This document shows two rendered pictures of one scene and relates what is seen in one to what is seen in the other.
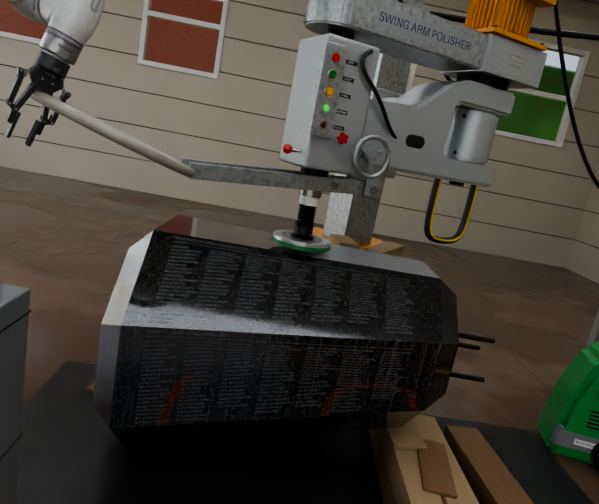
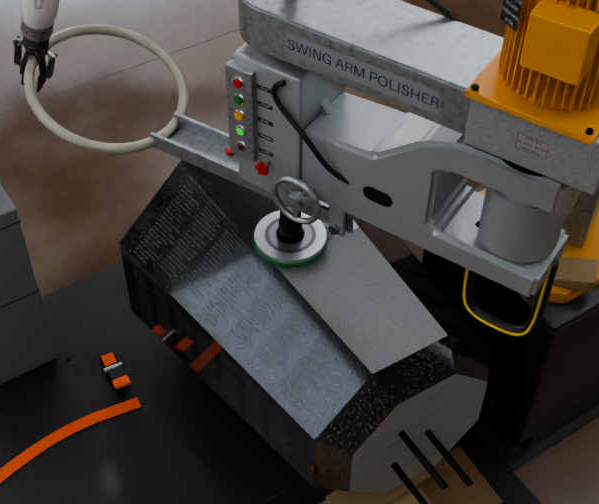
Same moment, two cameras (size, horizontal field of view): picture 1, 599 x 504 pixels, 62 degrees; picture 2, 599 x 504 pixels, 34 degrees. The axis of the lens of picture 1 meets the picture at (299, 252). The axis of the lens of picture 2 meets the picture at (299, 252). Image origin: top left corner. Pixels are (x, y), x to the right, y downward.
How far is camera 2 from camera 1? 2.62 m
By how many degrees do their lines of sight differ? 61
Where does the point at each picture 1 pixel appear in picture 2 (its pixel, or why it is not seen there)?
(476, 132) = (492, 215)
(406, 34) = (329, 70)
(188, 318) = (156, 265)
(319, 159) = (252, 176)
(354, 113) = (282, 142)
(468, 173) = (478, 265)
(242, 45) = not seen: outside the picture
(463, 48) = (427, 103)
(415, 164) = (384, 223)
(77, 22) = (29, 18)
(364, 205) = not seen: hidden behind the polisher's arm
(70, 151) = not seen: outside the picture
